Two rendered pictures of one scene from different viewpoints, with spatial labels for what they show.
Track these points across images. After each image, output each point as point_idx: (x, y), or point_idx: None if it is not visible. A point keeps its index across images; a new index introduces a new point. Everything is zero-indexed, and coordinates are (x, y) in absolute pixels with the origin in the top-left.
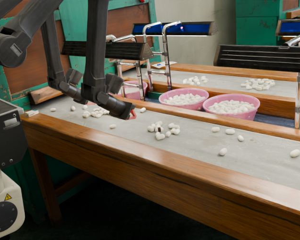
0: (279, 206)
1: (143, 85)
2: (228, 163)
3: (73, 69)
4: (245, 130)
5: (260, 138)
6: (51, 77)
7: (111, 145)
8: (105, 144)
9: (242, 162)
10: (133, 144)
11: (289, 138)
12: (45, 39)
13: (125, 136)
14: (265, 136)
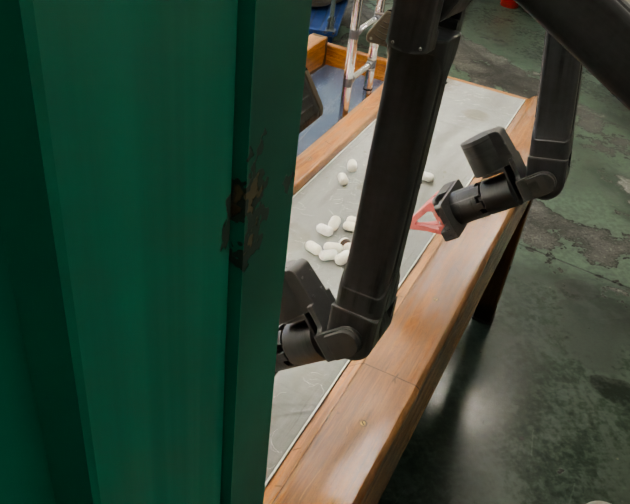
0: None
1: None
2: (452, 178)
3: (303, 260)
4: (337, 153)
5: (366, 146)
6: (390, 303)
7: (455, 299)
8: (451, 312)
9: (444, 167)
10: (440, 267)
11: (367, 125)
12: (424, 168)
13: None
14: (357, 142)
